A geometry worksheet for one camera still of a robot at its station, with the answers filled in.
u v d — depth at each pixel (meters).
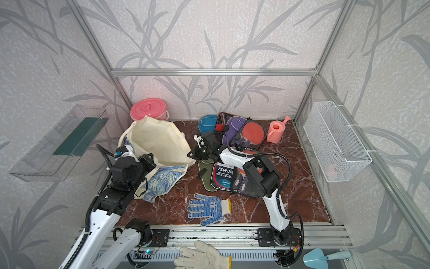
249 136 1.08
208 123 1.13
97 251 0.44
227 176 0.89
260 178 0.53
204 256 0.69
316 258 0.67
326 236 0.75
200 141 0.84
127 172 0.52
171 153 0.93
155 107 1.02
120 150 0.61
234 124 1.12
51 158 0.64
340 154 0.61
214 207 0.82
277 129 1.02
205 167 0.95
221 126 1.11
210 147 0.75
